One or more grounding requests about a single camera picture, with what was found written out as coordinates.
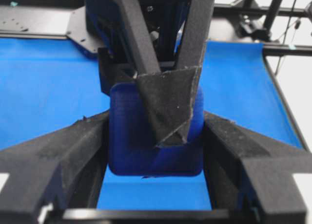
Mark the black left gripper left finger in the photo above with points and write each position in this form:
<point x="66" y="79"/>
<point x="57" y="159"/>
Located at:
<point x="60" y="170"/>

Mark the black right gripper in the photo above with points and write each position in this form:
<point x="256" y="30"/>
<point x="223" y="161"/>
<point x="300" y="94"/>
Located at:
<point x="140" y="34"/>

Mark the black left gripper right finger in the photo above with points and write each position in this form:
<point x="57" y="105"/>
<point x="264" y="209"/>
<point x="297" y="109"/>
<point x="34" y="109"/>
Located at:
<point x="247" y="171"/>

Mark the blue block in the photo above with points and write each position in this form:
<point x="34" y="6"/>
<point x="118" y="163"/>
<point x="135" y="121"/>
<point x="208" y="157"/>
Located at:
<point x="131" y="149"/>

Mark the blue table cloth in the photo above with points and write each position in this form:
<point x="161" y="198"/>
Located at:
<point x="46" y="85"/>

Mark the black aluminium table frame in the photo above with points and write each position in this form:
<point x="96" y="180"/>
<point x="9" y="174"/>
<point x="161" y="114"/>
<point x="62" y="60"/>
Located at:
<point x="65" y="20"/>

